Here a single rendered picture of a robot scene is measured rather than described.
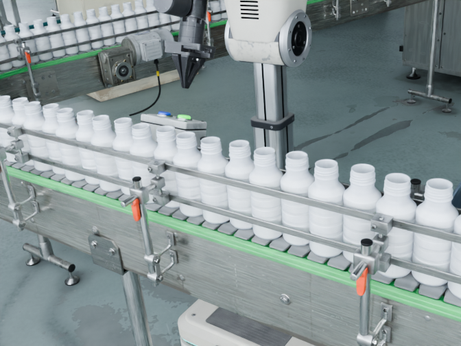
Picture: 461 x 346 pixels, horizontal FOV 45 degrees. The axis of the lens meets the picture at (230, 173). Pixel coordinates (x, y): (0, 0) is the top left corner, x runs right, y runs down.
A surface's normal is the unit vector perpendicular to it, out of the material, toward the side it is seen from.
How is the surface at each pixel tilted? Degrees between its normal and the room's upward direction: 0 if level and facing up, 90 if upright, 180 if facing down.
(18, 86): 90
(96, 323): 0
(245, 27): 90
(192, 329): 31
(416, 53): 91
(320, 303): 90
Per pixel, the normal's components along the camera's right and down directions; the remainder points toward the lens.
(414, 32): -0.80, 0.33
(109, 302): -0.08, -0.89
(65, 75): 0.60, 0.31
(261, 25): -0.58, 0.40
